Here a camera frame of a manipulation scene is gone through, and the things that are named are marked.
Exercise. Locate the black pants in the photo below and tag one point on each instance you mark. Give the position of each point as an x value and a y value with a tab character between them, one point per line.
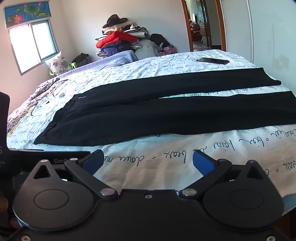
138	111

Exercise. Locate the person's left hand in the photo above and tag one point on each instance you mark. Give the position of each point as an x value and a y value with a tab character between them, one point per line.
3	205

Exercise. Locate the white floral pillow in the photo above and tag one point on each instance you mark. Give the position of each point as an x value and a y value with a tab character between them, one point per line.
57	63

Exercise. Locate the green plastic stool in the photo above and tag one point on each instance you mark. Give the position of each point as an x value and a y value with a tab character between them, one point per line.
73	64

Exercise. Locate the black smartphone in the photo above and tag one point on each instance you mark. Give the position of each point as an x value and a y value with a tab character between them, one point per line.
212	61

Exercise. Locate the pink cloth item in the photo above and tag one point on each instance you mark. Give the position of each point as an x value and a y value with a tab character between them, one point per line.
170	49

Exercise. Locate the grey cloth bundle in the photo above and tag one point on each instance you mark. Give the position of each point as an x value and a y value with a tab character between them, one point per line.
145	49

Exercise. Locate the brown wooden door frame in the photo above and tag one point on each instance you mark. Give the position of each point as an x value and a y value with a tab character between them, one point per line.
186	18

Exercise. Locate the white wardrobe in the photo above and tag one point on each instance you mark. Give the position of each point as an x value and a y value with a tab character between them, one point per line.
266	34

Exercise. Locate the red puffer jacket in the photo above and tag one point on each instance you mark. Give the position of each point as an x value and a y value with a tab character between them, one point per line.
115	38

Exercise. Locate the black hat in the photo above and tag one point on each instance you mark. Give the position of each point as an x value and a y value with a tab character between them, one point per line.
114	20

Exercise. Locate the grey framed window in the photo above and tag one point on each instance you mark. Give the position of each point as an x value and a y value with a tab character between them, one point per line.
25	46

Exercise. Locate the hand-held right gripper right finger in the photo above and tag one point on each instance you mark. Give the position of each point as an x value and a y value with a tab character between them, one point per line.
202	162

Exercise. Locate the bed with white printed sheet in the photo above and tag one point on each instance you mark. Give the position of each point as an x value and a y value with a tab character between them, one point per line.
161	69

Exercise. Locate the black bag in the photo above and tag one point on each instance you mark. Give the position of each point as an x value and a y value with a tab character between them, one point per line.
82	59

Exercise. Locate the light blue quilt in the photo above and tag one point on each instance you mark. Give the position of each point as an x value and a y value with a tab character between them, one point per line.
120	58

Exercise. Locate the navy blue jacket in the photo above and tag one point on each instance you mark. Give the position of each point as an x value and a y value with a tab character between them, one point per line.
115	49

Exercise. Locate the black white patterned blanket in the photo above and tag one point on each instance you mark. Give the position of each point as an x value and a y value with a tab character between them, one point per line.
44	87

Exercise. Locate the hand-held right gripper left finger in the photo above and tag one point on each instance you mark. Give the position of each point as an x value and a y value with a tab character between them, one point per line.
92	161

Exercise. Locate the stack of white black clothes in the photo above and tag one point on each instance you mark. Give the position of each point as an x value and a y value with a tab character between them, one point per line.
136	31

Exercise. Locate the lotus flower wall poster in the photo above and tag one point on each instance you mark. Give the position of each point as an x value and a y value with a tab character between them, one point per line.
27	11

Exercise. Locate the black backpack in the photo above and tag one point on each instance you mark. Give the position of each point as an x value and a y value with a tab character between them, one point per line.
158	39

